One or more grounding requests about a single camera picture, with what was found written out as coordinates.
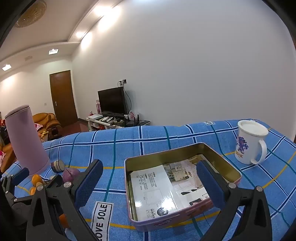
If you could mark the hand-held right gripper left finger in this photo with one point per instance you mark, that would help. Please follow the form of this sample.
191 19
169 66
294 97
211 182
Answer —
89 183

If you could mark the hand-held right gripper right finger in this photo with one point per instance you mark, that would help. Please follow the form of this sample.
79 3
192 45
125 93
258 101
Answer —
209 183

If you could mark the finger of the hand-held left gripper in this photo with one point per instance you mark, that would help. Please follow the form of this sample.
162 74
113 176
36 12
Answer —
22 173
54 180

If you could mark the purple passion fruit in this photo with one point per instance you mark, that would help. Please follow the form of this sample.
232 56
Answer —
69 176

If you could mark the orange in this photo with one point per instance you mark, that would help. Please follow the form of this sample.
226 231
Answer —
37 179

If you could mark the pink metal tin box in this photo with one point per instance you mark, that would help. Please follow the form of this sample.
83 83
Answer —
148 160

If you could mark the brown leather sofa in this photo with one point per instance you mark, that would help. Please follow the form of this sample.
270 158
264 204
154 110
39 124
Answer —
7 153

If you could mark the pink tumbler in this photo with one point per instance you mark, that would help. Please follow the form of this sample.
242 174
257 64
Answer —
25 139

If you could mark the yellow orange toy pile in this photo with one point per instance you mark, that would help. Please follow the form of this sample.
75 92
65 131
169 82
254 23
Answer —
44 134

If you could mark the pink floral pillow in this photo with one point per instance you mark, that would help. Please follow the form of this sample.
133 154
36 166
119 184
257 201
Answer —
38 127

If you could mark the printed paper leaflet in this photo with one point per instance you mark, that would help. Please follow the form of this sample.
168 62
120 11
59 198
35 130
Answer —
157 192

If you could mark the white mug with purple print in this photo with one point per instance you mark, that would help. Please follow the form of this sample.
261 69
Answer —
247 143

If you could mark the orange leather armchair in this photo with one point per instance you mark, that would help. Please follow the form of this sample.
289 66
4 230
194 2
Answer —
49 121

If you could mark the white television stand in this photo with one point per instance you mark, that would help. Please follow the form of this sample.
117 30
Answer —
97 124

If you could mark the blue plaid towel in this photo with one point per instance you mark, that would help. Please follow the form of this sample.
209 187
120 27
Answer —
161 139

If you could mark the grey remote control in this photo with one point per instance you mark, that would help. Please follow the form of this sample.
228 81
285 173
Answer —
104 118
110 119

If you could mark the white set-top box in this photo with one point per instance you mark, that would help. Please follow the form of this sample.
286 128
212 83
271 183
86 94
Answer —
96 116

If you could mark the black router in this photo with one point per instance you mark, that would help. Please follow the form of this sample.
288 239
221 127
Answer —
133 121

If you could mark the pink carton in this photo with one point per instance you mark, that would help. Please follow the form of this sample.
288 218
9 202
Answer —
98 106

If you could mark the pink floral ornament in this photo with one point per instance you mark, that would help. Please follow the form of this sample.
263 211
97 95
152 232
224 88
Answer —
132 114

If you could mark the brown wooden door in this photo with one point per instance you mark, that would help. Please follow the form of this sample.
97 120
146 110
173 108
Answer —
62 97

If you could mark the black television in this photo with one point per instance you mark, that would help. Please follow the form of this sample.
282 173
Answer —
112 100

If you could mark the rectangular ceiling light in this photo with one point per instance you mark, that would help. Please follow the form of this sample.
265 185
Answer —
6 67
53 51

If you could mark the round ceiling medallion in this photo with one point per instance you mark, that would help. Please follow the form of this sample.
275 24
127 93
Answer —
30 11

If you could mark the wall power socket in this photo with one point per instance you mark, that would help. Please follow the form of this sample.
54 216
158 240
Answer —
122 82

